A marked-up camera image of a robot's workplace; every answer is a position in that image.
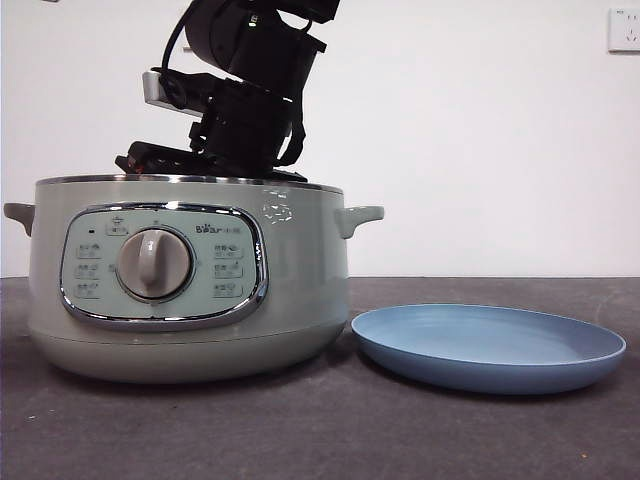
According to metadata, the pale green electric steamer pot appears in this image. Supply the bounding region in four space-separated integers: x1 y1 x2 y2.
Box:
2 174 385 385

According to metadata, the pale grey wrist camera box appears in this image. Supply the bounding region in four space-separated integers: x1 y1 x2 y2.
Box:
141 69 174 109

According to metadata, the blue round plate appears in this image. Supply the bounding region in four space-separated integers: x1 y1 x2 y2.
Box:
349 303 628 397

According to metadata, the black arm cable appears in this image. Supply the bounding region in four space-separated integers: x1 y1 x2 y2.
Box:
274 94 308 169
160 0 202 109

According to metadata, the white wall socket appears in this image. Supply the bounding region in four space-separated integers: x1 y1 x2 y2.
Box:
607 7 640 54

